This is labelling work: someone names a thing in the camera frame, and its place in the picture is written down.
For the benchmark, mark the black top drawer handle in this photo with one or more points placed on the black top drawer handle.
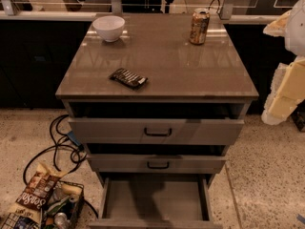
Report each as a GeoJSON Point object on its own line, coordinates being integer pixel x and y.
{"type": "Point", "coordinates": [147, 132]}

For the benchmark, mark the silver can in basket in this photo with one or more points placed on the silver can in basket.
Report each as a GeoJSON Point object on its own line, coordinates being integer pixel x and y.
{"type": "Point", "coordinates": [61, 221]}

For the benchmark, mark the dark rxbar chocolate wrapper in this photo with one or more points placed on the dark rxbar chocolate wrapper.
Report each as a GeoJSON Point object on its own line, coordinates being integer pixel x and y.
{"type": "Point", "coordinates": [128, 78]}

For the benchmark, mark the gold soda can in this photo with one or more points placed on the gold soda can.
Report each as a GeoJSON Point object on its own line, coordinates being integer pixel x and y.
{"type": "Point", "coordinates": [199, 26]}

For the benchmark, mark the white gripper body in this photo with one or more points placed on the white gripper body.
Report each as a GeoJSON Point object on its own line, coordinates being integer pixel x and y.
{"type": "Point", "coordinates": [296, 29]}

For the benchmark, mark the white ceramic bowl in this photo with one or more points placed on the white ceramic bowl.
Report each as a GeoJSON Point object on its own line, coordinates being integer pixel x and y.
{"type": "Point", "coordinates": [109, 27]}

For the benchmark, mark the bottom open grey drawer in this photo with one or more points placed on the bottom open grey drawer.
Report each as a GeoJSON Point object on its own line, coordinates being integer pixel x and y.
{"type": "Point", "coordinates": [155, 201]}

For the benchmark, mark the metal railing frame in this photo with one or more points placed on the metal railing frame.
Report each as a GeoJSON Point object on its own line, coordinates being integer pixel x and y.
{"type": "Point", "coordinates": [56, 9]}

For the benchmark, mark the middle grey drawer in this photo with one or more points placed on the middle grey drawer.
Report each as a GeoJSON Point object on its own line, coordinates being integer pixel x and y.
{"type": "Point", "coordinates": [107, 163]}

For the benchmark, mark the top grey drawer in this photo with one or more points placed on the top grey drawer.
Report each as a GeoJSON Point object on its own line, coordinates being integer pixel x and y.
{"type": "Point", "coordinates": [131, 130]}

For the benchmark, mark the black drawer handle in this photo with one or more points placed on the black drawer handle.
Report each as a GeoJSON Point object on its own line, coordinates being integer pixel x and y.
{"type": "Point", "coordinates": [158, 166]}
{"type": "Point", "coordinates": [147, 132]}

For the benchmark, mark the black middle drawer handle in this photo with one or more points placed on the black middle drawer handle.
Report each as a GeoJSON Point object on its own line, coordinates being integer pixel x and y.
{"type": "Point", "coordinates": [158, 166]}

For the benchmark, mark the black wire basket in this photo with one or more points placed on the black wire basket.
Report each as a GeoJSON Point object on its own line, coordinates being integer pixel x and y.
{"type": "Point", "coordinates": [67, 198]}

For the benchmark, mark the grey drawer cabinet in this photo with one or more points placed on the grey drawer cabinet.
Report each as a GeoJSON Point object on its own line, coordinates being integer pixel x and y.
{"type": "Point", "coordinates": [185, 81]}

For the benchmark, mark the brown snack chip bag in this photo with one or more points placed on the brown snack chip bag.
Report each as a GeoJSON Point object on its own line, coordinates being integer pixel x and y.
{"type": "Point", "coordinates": [37, 193]}

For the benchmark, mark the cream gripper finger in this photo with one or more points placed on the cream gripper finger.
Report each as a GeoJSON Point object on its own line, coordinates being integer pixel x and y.
{"type": "Point", "coordinates": [277, 27]}
{"type": "Point", "coordinates": [287, 91]}

